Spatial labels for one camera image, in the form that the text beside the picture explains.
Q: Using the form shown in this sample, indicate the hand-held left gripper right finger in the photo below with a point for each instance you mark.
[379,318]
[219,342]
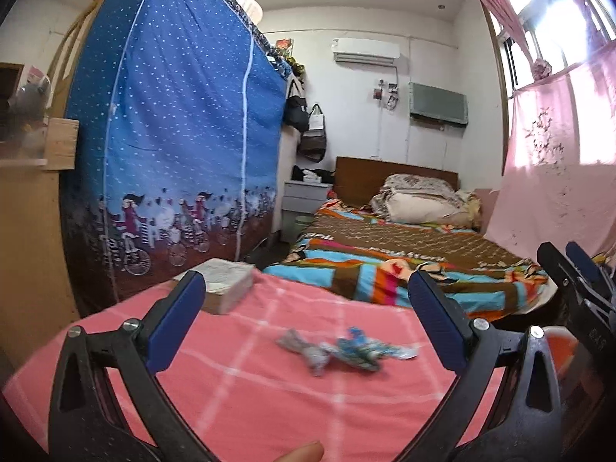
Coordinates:
[438,323]

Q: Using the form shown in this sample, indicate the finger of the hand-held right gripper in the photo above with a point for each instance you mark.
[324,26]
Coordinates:
[589,267]
[560,269]

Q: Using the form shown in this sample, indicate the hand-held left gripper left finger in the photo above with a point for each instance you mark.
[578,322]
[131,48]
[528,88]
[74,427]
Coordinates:
[175,318]

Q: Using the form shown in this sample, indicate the orange bin with white rim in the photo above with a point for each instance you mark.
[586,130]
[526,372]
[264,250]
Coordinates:
[567,352]

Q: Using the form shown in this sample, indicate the blue patterned wrapper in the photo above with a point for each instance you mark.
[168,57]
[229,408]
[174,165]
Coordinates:
[361,351]

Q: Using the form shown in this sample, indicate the person's left hand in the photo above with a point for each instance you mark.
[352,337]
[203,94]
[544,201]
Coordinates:
[301,453]

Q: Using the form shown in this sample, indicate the thick old book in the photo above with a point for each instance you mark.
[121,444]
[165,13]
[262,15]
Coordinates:
[226,281]

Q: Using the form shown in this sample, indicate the colourful patchwork blanket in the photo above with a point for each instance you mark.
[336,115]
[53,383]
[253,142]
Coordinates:
[385,250]

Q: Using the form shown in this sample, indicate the pink hanging cloth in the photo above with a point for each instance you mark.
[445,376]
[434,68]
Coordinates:
[553,168]

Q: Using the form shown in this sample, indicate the folded floral quilt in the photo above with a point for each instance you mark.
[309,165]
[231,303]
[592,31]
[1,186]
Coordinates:
[418,207]

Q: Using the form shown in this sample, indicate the pink checked bed sheet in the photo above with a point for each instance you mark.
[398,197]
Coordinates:
[264,409]

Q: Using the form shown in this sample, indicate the wooden cabinet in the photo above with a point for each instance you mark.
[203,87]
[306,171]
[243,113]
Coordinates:
[33,250]

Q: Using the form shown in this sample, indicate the wooden bed headboard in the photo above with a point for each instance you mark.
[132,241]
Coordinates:
[356,178]

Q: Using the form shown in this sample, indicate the grey nightstand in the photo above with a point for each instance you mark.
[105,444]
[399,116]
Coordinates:
[303,199]

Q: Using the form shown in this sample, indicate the blue fabric wardrobe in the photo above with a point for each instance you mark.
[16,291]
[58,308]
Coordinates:
[168,130]

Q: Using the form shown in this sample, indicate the dark items on nightstand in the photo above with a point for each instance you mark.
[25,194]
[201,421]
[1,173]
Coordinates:
[308,175]

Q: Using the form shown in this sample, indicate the brown tote bag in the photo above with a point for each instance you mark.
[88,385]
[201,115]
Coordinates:
[313,142]

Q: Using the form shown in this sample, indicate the black hanging bag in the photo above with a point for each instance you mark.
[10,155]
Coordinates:
[296,110]

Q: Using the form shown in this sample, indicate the window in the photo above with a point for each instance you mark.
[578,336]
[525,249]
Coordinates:
[563,14]

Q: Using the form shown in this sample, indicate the grey plush toy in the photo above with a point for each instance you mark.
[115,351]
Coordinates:
[31,98]

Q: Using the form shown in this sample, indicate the pink window curtain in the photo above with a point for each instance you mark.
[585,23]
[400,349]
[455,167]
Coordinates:
[505,5]

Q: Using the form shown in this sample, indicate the white air conditioner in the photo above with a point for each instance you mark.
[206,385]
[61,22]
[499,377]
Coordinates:
[366,50]

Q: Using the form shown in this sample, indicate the red decoration on wardrobe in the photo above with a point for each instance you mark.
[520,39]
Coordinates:
[284,50]

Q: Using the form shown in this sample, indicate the ceiling lamp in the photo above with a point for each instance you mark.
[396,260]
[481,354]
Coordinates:
[248,9]

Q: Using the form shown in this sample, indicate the grey wall heater panel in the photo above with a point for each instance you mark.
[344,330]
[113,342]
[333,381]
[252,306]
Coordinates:
[438,105]

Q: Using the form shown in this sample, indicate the wall ornament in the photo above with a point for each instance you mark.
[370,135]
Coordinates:
[387,96]

